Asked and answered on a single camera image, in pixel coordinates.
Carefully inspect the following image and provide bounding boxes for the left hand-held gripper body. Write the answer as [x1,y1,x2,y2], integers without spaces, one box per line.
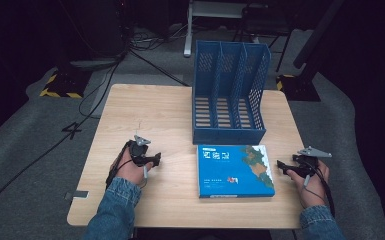
[128,134,155,168]

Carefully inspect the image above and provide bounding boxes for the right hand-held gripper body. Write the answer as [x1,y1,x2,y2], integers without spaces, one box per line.
[291,145,333,178]

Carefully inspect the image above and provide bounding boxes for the blue book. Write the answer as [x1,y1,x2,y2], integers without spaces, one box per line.
[196,143,276,200]

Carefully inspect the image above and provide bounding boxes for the blue file rack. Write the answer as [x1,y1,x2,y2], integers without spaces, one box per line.
[191,39,272,146]

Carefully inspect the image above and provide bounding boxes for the person's left hand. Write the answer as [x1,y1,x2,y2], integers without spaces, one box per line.
[109,146,154,185]

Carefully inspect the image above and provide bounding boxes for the person's right hand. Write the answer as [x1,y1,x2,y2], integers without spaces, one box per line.
[285,159,330,210]

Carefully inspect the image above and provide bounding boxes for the yellow-black striped base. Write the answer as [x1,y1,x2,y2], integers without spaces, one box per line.
[275,73,322,102]
[39,68,93,100]

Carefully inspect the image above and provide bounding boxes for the grey table clamp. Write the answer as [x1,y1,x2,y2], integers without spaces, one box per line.
[63,189,90,202]

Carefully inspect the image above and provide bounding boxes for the black stand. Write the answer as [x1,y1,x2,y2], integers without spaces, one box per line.
[231,3,298,73]

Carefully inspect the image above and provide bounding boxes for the white metal stand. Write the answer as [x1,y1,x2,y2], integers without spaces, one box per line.
[183,0,270,58]

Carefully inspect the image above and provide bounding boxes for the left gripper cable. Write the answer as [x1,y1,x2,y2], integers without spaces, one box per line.
[105,140,149,190]

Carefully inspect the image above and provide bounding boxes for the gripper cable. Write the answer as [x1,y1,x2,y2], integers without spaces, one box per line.
[302,158,336,218]
[105,140,149,190]

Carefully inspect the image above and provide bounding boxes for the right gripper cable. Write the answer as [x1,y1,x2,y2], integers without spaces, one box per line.
[302,158,336,218]

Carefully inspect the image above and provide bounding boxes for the black floor cable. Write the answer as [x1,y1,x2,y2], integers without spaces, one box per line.
[0,49,194,231]

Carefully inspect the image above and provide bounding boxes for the black slanted post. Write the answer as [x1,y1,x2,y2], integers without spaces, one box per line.
[292,0,346,70]

